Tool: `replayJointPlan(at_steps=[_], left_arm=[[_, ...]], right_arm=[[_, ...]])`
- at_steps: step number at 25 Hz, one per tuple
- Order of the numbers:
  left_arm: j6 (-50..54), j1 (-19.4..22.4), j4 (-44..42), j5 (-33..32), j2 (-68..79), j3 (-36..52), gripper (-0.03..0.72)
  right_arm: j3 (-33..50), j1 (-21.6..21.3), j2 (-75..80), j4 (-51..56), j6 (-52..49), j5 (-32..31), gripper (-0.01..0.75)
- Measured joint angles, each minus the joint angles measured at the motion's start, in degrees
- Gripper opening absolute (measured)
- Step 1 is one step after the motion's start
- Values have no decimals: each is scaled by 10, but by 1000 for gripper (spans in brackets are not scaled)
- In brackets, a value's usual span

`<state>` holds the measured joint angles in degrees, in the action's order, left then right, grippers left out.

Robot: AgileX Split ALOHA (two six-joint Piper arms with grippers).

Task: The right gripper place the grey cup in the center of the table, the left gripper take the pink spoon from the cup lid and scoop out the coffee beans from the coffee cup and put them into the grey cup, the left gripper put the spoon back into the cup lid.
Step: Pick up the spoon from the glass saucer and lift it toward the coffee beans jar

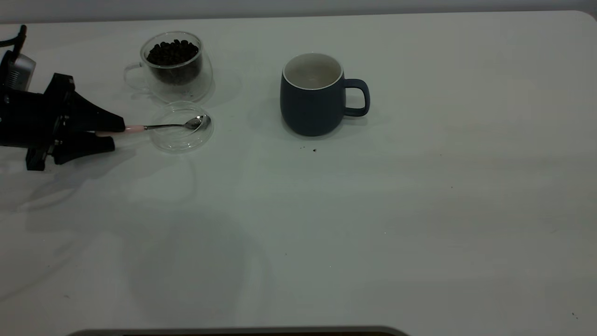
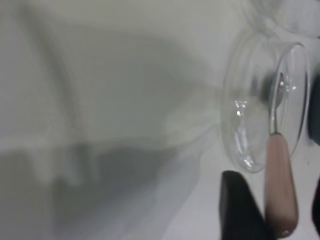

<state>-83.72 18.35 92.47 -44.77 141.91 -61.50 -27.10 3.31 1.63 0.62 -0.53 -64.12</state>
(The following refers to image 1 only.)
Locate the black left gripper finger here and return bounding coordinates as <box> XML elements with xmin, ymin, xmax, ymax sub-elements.
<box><xmin>63</xmin><ymin>92</ymin><xmax>125</xmax><ymax>133</ymax></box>
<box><xmin>54</xmin><ymin>137</ymin><xmax>116</xmax><ymax>165</ymax></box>

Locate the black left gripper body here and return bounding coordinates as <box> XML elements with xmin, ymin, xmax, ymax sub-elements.
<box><xmin>0</xmin><ymin>73</ymin><xmax>75</xmax><ymax>171</ymax></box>

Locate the pink-handled metal spoon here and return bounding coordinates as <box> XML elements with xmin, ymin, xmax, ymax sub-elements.
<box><xmin>96</xmin><ymin>115</ymin><xmax>211</xmax><ymax>138</ymax></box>

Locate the clear round glass lid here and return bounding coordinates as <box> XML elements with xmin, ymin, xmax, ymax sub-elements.
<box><xmin>150</xmin><ymin>101</ymin><xmax>215</xmax><ymax>154</ymax></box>

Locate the clear double-walled glass cup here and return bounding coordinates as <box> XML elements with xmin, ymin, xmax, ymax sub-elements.
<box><xmin>124</xmin><ymin>31</ymin><xmax>214</xmax><ymax>104</ymax></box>

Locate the dark coffee beans pile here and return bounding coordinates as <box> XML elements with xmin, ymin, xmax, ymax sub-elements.
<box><xmin>146</xmin><ymin>40</ymin><xmax>203</xmax><ymax>86</ymax></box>

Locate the dark grey ceramic mug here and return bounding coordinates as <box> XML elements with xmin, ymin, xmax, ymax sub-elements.
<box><xmin>280</xmin><ymin>52</ymin><xmax>371</xmax><ymax>137</ymax></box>

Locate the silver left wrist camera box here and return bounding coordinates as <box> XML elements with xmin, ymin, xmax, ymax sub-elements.
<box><xmin>0</xmin><ymin>50</ymin><xmax>36</xmax><ymax>91</ymax></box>

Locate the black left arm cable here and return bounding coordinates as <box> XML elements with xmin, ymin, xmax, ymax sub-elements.
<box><xmin>0</xmin><ymin>26</ymin><xmax>27</xmax><ymax>61</ymax></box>

